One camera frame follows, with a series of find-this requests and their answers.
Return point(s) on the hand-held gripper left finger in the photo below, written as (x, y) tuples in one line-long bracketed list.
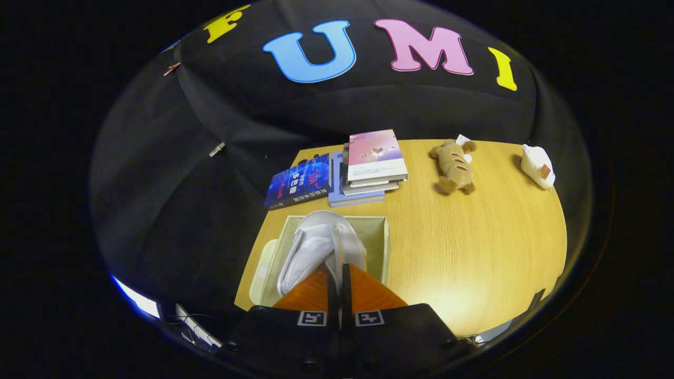
[(279, 337)]

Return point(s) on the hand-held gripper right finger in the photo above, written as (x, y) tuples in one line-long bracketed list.
[(405, 337)]

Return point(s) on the white canvas shoe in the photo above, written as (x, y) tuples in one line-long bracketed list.
[(310, 247)]

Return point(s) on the cream fabric storage box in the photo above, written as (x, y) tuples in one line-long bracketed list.
[(376, 237)]

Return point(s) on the lavender cover book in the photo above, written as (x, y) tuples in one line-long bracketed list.
[(337, 197)]

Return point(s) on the dark blue cover book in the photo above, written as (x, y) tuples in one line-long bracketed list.
[(297, 181)]

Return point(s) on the white paperback book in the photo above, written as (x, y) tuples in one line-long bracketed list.
[(374, 183)]

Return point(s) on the brown bread plush toy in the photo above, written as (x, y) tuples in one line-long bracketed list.
[(454, 166)]

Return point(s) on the pink cover book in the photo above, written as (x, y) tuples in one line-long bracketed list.
[(375, 152)]

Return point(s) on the silver cloth clip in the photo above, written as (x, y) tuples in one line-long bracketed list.
[(216, 149)]

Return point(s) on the white pouch red label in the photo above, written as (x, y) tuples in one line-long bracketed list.
[(537, 166)]

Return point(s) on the black backdrop cloth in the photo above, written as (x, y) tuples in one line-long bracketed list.
[(210, 116)]

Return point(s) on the pink cloth clip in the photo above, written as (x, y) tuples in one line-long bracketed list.
[(171, 68)]

